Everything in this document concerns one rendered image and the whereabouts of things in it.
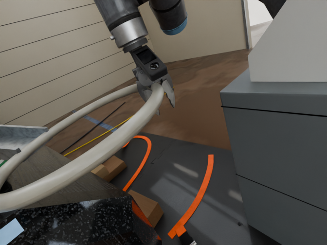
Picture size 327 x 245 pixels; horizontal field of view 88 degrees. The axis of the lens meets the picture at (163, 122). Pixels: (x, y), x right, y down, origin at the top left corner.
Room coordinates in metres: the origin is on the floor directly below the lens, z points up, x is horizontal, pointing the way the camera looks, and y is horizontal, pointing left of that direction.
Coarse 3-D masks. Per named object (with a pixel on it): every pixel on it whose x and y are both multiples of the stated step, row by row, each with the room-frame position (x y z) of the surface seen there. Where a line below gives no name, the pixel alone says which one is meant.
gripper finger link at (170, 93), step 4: (160, 80) 0.50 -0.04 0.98; (164, 80) 0.49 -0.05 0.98; (164, 84) 0.48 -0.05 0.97; (168, 84) 0.48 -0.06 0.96; (164, 88) 0.48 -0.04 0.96; (168, 88) 0.48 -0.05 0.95; (168, 92) 0.48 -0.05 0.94; (172, 92) 0.48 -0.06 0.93; (168, 96) 0.48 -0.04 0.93; (172, 96) 0.48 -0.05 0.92; (172, 100) 0.48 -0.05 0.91; (172, 104) 0.48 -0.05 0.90
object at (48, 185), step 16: (112, 96) 0.66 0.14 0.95; (160, 96) 0.37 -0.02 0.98; (80, 112) 0.66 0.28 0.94; (144, 112) 0.30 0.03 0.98; (64, 128) 0.62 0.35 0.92; (128, 128) 0.27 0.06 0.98; (32, 144) 0.53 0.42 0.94; (112, 144) 0.25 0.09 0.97; (16, 160) 0.45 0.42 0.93; (80, 160) 0.23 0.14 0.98; (96, 160) 0.23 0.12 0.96; (0, 176) 0.38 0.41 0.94; (48, 176) 0.22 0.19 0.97; (64, 176) 0.22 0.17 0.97; (80, 176) 0.22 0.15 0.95; (16, 192) 0.23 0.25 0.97; (32, 192) 0.21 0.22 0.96; (48, 192) 0.21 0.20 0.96; (0, 208) 0.22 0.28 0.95; (16, 208) 0.22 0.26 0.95
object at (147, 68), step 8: (144, 48) 0.49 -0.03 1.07; (136, 56) 0.47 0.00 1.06; (144, 56) 0.46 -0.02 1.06; (152, 56) 0.45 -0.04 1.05; (144, 64) 0.43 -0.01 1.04; (152, 64) 0.41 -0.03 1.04; (160, 64) 0.42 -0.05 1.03; (152, 72) 0.40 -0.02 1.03; (160, 72) 0.40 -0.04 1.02; (152, 80) 0.41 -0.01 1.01
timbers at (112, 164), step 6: (114, 156) 1.67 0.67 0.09; (108, 162) 1.60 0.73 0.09; (114, 162) 1.55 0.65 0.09; (120, 162) 1.51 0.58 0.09; (108, 168) 1.49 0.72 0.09; (114, 168) 1.45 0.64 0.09; (120, 168) 1.47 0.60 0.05; (108, 174) 1.40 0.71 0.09; (114, 174) 1.42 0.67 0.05; (108, 180) 1.38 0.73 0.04
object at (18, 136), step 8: (0, 128) 0.66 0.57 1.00; (8, 128) 0.64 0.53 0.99; (16, 128) 0.63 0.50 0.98; (24, 128) 0.62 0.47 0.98; (32, 128) 0.60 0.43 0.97; (40, 128) 0.59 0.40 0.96; (0, 136) 0.66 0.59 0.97; (8, 136) 0.65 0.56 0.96; (16, 136) 0.64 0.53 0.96; (24, 136) 0.63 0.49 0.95; (32, 136) 0.61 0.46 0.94; (0, 144) 0.60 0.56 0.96; (8, 144) 0.59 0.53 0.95; (16, 144) 0.58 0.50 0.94; (24, 144) 0.58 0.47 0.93; (0, 152) 0.51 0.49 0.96; (8, 152) 0.50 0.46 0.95; (16, 152) 0.48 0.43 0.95; (24, 160) 0.49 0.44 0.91
